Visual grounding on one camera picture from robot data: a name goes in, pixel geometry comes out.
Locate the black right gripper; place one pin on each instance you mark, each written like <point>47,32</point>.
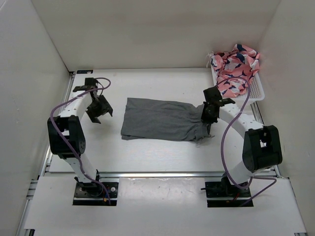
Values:
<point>205,119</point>

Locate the pink patterned shorts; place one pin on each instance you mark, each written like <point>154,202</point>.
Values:
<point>234,70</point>

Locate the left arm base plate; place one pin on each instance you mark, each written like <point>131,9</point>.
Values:
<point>95,195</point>

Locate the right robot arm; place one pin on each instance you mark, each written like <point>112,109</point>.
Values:
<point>261,143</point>

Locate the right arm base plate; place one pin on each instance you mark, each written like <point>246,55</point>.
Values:
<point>220,196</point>

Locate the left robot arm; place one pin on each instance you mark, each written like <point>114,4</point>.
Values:
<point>66,136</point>

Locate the aluminium front rail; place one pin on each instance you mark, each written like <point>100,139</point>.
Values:
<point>159,174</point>

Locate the aluminium right side rail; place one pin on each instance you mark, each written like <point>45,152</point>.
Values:
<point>258,117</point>

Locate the white plastic basket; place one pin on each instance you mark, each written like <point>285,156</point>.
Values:
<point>256,94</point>

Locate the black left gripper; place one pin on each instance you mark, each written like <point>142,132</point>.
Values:
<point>105,105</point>

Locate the grey shorts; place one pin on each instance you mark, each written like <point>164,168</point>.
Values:
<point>163,120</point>

